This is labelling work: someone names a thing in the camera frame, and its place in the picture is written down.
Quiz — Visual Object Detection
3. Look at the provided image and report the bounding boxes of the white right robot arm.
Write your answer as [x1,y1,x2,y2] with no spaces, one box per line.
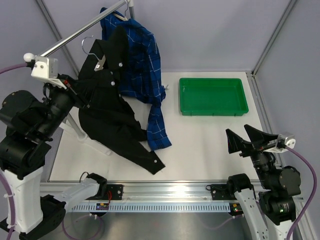
[225,124,301,240]

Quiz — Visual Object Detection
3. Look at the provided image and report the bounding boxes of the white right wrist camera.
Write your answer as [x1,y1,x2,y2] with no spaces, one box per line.
[265,132,296,154]

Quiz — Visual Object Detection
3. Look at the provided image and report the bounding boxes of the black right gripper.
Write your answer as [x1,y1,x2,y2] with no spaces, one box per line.
[226,123,280,189]

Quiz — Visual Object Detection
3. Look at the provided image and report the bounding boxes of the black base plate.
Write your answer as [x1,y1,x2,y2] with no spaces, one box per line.
[205,184,236,201]
[100,184,124,201]

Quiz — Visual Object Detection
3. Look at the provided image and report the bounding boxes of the wooden hanger of blue shirt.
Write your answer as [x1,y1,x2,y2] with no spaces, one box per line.
[112,5,130,21]

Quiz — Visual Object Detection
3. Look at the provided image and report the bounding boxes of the silver clothes rack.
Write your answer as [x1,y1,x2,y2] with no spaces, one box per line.
[35,0,135,156]

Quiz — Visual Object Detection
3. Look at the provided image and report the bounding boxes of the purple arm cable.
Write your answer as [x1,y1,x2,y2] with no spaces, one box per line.
[199,147,316,240]
[0,62,104,240]

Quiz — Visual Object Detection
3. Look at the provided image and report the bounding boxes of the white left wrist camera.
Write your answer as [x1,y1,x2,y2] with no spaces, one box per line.
[31,55,67,89]

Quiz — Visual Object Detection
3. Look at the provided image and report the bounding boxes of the aluminium mounting rail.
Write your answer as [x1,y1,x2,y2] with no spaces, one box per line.
[37,180,305,203]

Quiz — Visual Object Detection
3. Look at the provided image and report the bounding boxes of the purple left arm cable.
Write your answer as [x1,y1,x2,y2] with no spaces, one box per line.
[0,62,104,240]

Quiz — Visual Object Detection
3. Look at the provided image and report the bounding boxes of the aluminium frame post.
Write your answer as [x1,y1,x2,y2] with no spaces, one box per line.
[251,0,300,76]

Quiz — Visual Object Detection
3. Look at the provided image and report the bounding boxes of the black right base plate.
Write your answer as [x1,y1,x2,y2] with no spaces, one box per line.
[205,184,236,201]

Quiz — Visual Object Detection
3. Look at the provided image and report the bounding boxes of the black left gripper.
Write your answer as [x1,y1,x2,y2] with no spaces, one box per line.
[35,73,98,140]

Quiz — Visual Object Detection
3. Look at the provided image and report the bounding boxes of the black button shirt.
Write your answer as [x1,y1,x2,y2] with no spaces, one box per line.
[75,26,165,175]

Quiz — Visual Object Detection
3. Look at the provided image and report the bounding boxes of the white slotted cable duct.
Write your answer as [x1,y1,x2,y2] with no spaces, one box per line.
[70,201,231,213]

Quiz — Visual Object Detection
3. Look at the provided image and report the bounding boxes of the green plastic tray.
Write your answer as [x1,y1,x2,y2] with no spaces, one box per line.
[179,77,249,117]

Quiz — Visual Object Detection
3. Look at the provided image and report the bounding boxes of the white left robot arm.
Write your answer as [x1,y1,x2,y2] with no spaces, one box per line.
[0,74,108,240]

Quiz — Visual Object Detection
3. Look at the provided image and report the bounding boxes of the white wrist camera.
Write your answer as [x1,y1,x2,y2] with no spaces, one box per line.
[31,55,67,89]
[265,132,296,154]

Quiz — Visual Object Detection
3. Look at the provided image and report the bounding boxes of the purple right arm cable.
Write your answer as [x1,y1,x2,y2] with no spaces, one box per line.
[199,147,316,240]

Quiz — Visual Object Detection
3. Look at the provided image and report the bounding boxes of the blue plaid shirt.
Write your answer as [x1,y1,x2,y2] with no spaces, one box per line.
[100,14,172,151]

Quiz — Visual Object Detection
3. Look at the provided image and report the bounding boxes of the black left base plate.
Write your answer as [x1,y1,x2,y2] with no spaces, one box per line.
[100,184,124,201]

